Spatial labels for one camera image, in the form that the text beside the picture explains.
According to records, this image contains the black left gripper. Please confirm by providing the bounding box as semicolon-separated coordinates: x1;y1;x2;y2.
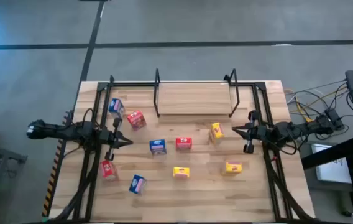
99;117;134;161

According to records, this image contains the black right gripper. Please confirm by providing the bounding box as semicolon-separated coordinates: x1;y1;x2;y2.
231;110;270;154

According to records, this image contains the red Froot Loops cereal box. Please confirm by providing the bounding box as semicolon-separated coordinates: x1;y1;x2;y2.
99;159;119;182
126;109;147;131
175;136;193;152

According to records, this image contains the yellow Corn Pops cereal box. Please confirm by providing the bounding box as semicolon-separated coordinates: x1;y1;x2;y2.
172;166;191;180
208;122;225;146
221;161;243;177

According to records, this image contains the blue Frosted Flakes cereal box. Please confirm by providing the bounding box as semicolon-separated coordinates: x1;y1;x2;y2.
108;98;126;119
149;139;167;156
128;174;147;195

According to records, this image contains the yellow black hazard tape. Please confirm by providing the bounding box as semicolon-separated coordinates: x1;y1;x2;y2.
41;138;66;218

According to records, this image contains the black metal beam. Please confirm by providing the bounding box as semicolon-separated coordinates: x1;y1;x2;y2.
300;133;353;170

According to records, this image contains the black power adapter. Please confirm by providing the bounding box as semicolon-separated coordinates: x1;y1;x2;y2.
328;108;346;131

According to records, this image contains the white paper sheet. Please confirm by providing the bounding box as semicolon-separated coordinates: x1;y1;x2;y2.
311;142;353;184

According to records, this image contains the black aluminium frame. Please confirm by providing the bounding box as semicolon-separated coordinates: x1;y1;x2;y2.
72;74;292;222

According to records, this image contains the wooden shelf with black wire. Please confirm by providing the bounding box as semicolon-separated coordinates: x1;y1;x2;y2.
153;68;241;118

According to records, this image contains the yellow cable with plug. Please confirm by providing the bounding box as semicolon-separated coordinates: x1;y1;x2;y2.
294;85;350;124

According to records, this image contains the black cable bundle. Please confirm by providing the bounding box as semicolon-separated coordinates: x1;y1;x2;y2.
52;155;99;222
262;152;316;222

